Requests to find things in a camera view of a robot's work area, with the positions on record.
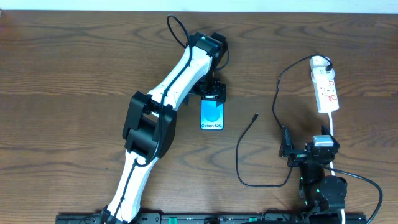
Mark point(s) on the blue Galaxy smartphone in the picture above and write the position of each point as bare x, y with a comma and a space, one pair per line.
212, 115

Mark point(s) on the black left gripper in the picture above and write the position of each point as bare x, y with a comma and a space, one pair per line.
212, 94

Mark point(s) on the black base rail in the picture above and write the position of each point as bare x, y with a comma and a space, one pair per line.
157, 218

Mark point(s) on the white power strip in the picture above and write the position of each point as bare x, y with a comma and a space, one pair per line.
322, 75

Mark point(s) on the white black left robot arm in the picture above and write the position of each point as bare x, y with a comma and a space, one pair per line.
149, 128

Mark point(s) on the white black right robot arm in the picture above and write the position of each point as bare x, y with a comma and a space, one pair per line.
323, 193

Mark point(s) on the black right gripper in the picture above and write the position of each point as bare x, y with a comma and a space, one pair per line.
300, 155

